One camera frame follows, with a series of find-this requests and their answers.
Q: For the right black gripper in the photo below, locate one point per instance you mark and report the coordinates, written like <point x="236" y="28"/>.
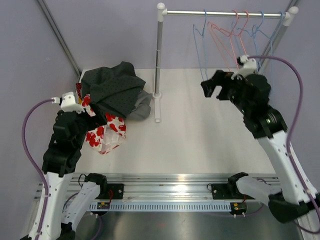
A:
<point x="220" y="78"/>

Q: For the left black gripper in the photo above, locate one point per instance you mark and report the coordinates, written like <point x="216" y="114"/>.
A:
<point x="99" y="119"/>

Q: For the white red floral skirt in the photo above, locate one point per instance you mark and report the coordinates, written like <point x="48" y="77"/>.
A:
<point x="106" y="138"/>

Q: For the dark grey dotted skirt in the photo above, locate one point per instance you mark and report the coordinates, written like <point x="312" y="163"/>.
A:
<point x="113" y="90"/>

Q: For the red white polka-dot skirt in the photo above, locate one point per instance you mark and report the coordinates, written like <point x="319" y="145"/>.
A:
<point x="78" y="86"/>

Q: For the plain grey skirt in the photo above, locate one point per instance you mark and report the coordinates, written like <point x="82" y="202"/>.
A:
<point x="142" y="108"/>

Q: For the pink hanger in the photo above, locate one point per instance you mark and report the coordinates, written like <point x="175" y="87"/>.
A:
<point x="237" y="34"/>
<point x="224" y="51"/>

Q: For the blue hanger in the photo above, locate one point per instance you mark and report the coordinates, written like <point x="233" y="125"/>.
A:
<point x="271" y="44"/>
<point x="200" y="47"/>
<point x="253" y="34"/>

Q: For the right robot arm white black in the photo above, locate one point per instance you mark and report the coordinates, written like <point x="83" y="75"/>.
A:
<point x="250" y="95"/>

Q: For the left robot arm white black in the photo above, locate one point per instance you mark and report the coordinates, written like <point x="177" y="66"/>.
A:
<point x="53" y="221"/>

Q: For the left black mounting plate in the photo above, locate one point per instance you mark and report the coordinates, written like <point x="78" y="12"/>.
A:
<point x="113" y="190"/>

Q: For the black mounting plate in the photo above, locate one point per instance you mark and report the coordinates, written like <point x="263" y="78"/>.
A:
<point x="113" y="190"/>
<point x="221" y="191"/>

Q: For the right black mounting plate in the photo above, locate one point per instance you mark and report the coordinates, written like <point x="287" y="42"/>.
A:
<point x="221" y="191"/>

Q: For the silver white clothes rack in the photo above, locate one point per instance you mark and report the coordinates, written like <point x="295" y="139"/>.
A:
<point x="290" y="13"/>

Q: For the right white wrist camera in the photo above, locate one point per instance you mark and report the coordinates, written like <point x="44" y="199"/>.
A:
<point x="247" y="66"/>

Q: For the aluminium rail base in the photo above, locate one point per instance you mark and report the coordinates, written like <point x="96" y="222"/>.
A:
<point x="153" y="187"/>

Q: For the white slotted cable duct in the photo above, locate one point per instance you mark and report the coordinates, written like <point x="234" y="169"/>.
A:
<point x="161" y="207"/>

